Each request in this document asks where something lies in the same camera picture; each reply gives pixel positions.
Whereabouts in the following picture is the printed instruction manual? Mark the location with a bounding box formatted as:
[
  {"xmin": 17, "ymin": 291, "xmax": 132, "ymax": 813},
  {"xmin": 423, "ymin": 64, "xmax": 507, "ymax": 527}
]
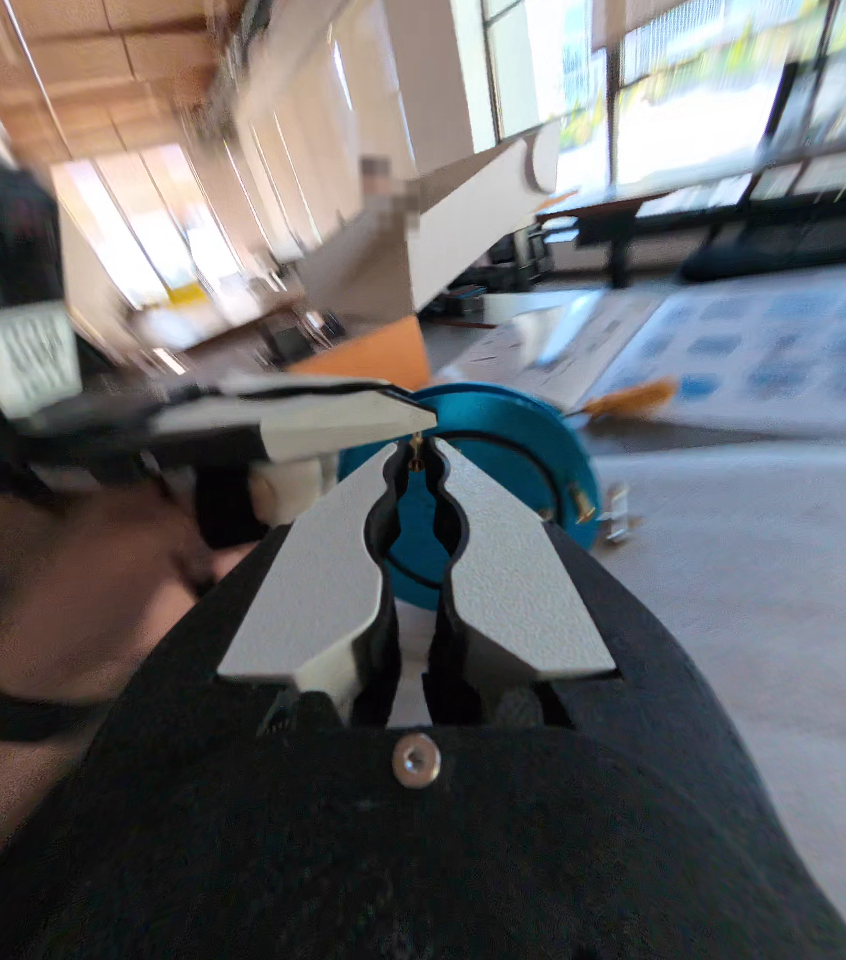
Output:
[{"xmin": 438, "ymin": 258, "xmax": 846, "ymax": 436}]

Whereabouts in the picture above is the person's left hand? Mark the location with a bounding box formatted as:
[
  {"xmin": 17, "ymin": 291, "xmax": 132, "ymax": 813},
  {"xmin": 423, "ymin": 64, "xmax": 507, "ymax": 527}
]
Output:
[{"xmin": 0, "ymin": 461, "xmax": 259, "ymax": 706}]

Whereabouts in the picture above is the white foam sheet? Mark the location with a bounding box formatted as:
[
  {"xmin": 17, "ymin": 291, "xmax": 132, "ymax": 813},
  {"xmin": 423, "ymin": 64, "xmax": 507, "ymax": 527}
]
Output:
[{"xmin": 385, "ymin": 438, "xmax": 846, "ymax": 960}]

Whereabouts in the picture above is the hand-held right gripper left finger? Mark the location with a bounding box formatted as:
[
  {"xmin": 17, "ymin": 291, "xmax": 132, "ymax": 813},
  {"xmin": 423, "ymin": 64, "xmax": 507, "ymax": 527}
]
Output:
[{"xmin": 217, "ymin": 441, "xmax": 401, "ymax": 727}]

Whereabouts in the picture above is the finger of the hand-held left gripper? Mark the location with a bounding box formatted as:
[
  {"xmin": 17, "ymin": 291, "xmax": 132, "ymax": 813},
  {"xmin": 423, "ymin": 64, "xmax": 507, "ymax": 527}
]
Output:
[
  {"xmin": 147, "ymin": 390, "xmax": 440, "ymax": 464},
  {"xmin": 215, "ymin": 373, "xmax": 395, "ymax": 400}
]

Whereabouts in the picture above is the brown wooden side table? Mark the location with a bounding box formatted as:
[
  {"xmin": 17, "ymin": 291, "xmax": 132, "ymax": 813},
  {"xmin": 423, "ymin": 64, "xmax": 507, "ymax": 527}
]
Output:
[{"xmin": 535, "ymin": 142, "xmax": 846, "ymax": 290}]

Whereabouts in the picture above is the black wristband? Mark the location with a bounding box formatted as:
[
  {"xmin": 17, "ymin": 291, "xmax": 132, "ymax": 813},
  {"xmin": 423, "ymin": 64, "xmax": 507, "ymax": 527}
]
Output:
[{"xmin": 0, "ymin": 660, "xmax": 112, "ymax": 744}]

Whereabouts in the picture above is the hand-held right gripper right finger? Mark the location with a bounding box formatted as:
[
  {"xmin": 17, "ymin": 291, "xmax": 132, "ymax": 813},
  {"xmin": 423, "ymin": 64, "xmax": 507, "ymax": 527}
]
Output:
[{"xmin": 424, "ymin": 438, "xmax": 616, "ymax": 727}]

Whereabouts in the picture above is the black padded stool seat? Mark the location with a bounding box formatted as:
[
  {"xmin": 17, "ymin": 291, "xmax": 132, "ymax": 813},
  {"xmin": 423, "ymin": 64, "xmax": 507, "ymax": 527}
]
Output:
[{"xmin": 681, "ymin": 240, "xmax": 846, "ymax": 282}]

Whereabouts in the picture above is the large window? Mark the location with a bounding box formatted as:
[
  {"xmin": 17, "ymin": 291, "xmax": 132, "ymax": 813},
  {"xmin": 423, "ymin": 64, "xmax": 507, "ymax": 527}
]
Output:
[{"xmin": 483, "ymin": 0, "xmax": 846, "ymax": 196}]

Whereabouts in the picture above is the metal socket wrench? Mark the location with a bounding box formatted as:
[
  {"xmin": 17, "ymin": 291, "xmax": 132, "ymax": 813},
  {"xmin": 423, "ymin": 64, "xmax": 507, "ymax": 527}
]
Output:
[{"xmin": 599, "ymin": 483, "xmax": 645, "ymax": 541}]

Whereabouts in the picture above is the yellow handled screwdriver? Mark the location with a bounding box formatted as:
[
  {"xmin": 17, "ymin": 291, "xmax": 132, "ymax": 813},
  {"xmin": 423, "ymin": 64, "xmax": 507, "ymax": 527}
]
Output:
[{"xmin": 580, "ymin": 378, "xmax": 679, "ymax": 421}]

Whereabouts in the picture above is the black servo motor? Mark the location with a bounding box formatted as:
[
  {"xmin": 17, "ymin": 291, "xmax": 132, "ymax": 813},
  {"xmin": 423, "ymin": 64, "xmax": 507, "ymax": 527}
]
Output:
[{"xmin": 261, "ymin": 322, "xmax": 319, "ymax": 369}]

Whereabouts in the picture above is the small paned window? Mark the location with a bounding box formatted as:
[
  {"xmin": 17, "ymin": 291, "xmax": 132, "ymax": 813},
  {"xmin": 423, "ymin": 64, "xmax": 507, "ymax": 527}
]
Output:
[{"xmin": 51, "ymin": 142, "xmax": 244, "ymax": 309}]

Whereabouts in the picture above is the dark grey desk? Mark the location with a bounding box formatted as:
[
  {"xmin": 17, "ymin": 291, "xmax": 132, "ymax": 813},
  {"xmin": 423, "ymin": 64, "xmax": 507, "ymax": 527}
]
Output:
[{"xmin": 423, "ymin": 285, "xmax": 846, "ymax": 455}]

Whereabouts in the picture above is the blue round base plate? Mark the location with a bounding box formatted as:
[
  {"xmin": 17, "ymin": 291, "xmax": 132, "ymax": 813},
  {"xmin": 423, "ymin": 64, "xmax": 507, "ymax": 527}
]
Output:
[{"xmin": 336, "ymin": 382, "xmax": 604, "ymax": 609}]

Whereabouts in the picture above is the orange cardboard box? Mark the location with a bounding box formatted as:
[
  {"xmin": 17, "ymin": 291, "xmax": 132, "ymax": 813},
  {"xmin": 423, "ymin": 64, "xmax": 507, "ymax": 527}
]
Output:
[{"xmin": 291, "ymin": 120, "xmax": 562, "ymax": 391}]

